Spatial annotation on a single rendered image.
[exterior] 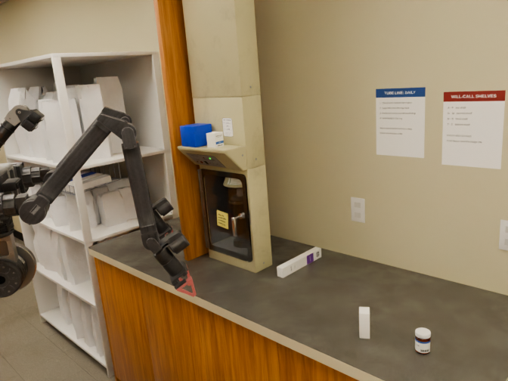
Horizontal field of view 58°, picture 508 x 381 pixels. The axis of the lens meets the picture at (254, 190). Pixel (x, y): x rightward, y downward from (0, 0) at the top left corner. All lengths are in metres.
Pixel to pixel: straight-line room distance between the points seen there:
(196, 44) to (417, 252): 1.28
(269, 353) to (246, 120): 0.91
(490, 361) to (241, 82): 1.28
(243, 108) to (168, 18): 0.54
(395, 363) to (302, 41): 1.42
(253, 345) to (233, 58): 1.11
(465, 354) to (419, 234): 0.62
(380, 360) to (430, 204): 0.73
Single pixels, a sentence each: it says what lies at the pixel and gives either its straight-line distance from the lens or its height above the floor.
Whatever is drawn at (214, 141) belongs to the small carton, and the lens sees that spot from 1.90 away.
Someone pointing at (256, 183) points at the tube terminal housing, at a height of 1.34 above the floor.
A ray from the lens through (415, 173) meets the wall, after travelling 1.95.
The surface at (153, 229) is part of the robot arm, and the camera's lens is 1.60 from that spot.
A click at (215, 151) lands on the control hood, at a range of 1.85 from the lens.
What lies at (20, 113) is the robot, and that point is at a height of 1.72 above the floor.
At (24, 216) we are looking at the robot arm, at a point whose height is 1.42.
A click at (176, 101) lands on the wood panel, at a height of 1.70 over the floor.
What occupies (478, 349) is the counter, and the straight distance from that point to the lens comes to 1.60.
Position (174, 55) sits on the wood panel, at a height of 1.90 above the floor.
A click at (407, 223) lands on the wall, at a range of 2.03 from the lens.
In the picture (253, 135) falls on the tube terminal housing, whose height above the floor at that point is 1.55.
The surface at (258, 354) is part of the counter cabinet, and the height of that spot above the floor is 0.78.
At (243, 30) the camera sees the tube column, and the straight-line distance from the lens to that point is 1.90.
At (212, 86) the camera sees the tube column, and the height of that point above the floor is 1.76.
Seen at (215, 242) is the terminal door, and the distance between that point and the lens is 2.18.
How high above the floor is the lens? 1.79
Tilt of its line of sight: 14 degrees down
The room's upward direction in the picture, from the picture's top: 4 degrees counter-clockwise
